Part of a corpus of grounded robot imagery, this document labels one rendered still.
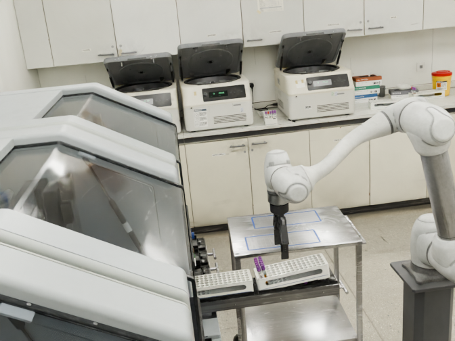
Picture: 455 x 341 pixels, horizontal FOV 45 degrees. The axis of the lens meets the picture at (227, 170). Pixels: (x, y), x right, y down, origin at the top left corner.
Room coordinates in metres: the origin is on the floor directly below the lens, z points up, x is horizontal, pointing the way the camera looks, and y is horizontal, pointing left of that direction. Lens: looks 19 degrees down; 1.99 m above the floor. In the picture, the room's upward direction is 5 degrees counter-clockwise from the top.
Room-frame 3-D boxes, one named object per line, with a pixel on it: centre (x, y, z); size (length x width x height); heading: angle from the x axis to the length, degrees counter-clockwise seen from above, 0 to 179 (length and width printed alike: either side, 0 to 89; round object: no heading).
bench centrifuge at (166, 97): (4.54, 0.63, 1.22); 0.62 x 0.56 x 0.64; 3
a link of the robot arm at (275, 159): (1.99, -0.20, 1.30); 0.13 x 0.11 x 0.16; 11
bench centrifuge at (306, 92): (4.67, -0.80, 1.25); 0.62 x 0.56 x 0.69; 5
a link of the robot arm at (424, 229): (2.15, -0.86, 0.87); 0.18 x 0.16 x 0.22; 11
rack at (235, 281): (1.98, 0.09, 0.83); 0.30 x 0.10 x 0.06; 95
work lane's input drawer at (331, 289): (2.00, -0.09, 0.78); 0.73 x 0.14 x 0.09; 95
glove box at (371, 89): (4.87, -1.29, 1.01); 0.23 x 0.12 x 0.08; 94
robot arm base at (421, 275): (2.18, -0.86, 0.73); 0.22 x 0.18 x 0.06; 5
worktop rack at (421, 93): (4.76, -1.81, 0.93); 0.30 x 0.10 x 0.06; 98
